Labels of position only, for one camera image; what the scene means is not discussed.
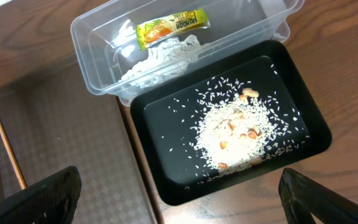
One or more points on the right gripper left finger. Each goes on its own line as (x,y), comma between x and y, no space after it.
(51,200)

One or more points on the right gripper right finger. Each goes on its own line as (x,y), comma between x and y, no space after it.
(303,199)

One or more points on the wooden chopstick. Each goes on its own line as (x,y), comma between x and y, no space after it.
(12,158)

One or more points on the rice and peanut scraps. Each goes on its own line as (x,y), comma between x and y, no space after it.
(227,124)

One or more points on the white napkin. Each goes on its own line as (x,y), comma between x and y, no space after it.
(168,60)

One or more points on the green yellow snack wrapper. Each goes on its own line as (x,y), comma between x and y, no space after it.
(154,31)

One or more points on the dark brown serving tray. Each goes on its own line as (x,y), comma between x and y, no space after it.
(51,122)

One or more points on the black plastic bin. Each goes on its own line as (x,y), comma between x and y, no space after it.
(145,116)

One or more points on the clear plastic bin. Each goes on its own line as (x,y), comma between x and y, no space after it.
(106,44)

